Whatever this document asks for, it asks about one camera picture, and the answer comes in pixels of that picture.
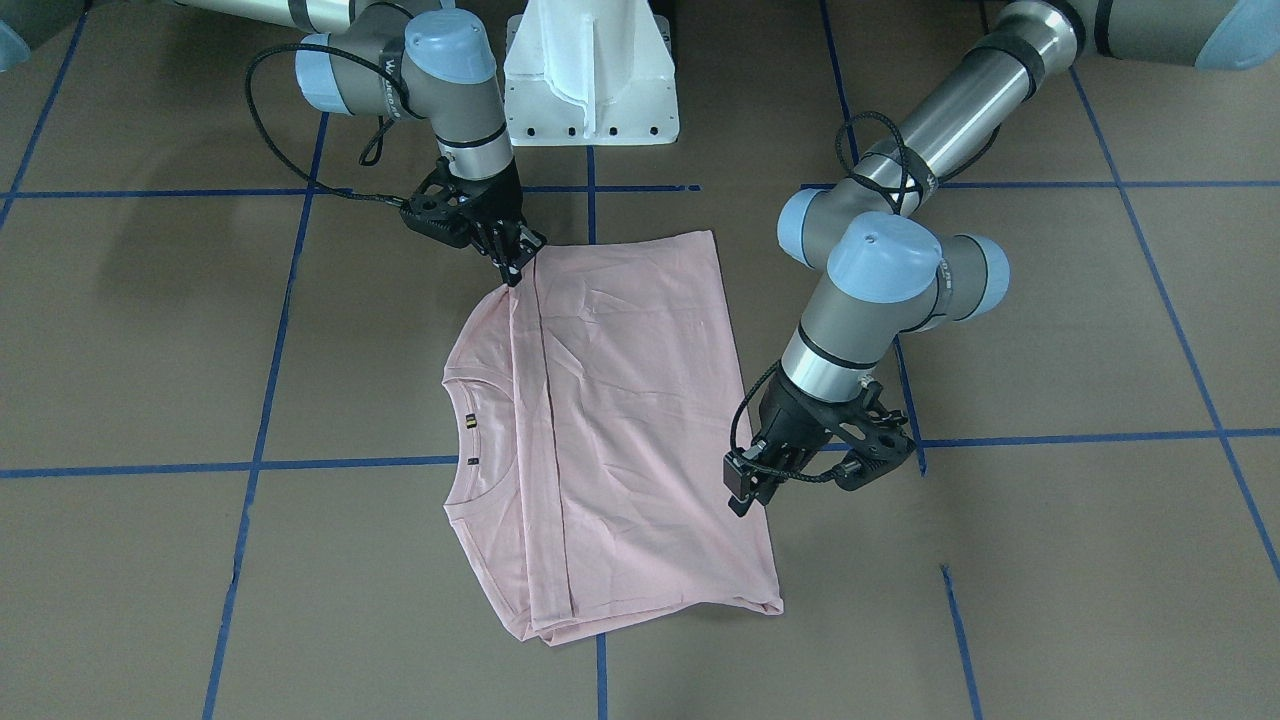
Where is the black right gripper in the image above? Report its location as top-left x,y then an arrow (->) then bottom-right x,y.
448,161 -> 547,287

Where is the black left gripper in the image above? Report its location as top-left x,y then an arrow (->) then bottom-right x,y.
724,370 -> 850,518

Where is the pink Snoopy t-shirt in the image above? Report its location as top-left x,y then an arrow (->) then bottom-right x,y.
442,231 -> 785,646

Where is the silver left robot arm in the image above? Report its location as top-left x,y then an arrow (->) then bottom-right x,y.
724,1 -> 1277,516

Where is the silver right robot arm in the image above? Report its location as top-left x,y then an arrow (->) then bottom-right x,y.
200,1 -> 547,287

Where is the brown table mat blue grid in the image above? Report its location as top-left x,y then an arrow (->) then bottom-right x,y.
3,1 -> 1277,719

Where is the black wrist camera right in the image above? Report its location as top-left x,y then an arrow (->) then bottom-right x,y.
399,158 -> 472,249

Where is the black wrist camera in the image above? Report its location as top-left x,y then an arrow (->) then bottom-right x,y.
399,158 -> 472,249
833,378 -> 916,492

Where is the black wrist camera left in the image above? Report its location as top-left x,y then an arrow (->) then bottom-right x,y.
833,378 -> 916,492

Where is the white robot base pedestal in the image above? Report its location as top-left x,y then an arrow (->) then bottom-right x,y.
503,1 -> 681,147

